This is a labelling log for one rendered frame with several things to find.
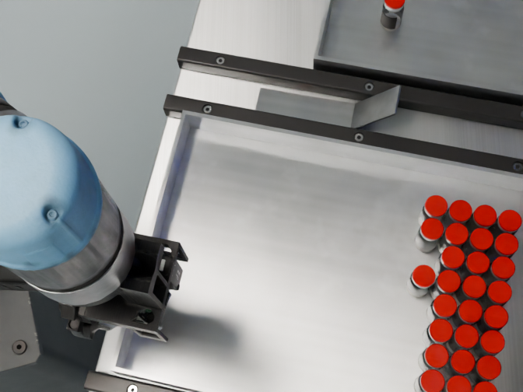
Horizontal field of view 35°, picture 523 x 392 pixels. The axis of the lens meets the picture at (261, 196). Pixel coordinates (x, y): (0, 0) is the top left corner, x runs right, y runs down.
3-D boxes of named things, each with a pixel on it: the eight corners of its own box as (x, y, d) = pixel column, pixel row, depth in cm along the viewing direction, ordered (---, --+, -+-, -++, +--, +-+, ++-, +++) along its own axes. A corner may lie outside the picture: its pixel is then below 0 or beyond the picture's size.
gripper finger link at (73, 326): (105, 347, 71) (78, 330, 62) (88, 344, 71) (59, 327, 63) (120, 294, 72) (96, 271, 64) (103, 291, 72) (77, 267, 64)
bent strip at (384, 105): (394, 110, 84) (401, 85, 78) (390, 138, 83) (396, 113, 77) (260, 88, 86) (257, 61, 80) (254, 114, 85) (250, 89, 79)
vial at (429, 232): (439, 233, 79) (446, 219, 75) (435, 254, 79) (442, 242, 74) (415, 229, 80) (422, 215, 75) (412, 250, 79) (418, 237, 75)
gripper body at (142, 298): (167, 347, 66) (138, 321, 55) (66, 325, 67) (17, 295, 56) (191, 257, 68) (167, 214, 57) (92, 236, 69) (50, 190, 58)
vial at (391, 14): (402, 15, 87) (407, -7, 83) (398, 33, 86) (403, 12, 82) (381, 12, 87) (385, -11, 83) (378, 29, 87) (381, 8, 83)
